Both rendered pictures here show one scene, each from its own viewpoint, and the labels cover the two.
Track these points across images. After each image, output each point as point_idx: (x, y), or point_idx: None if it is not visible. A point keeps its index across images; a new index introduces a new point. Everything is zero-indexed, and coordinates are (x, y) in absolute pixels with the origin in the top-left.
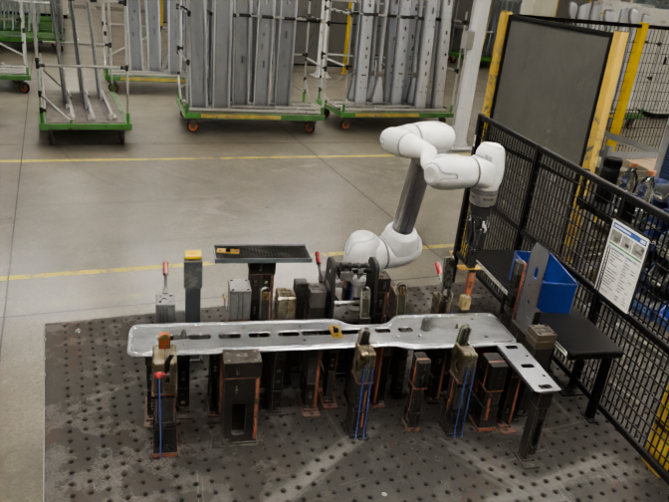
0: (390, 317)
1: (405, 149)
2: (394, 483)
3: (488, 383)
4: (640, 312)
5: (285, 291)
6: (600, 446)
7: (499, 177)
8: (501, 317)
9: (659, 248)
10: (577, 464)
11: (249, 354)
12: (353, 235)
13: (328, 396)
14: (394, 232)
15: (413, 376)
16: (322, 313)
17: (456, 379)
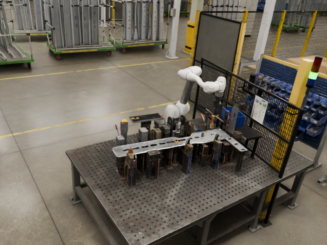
0: (189, 133)
1: (189, 78)
2: (203, 184)
3: (224, 150)
4: (266, 123)
5: (157, 129)
6: (257, 165)
7: (224, 87)
8: (216, 128)
9: (271, 104)
10: (252, 171)
11: (155, 151)
12: (168, 106)
13: (173, 162)
14: (181, 104)
15: (202, 151)
16: (168, 135)
17: (215, 150)
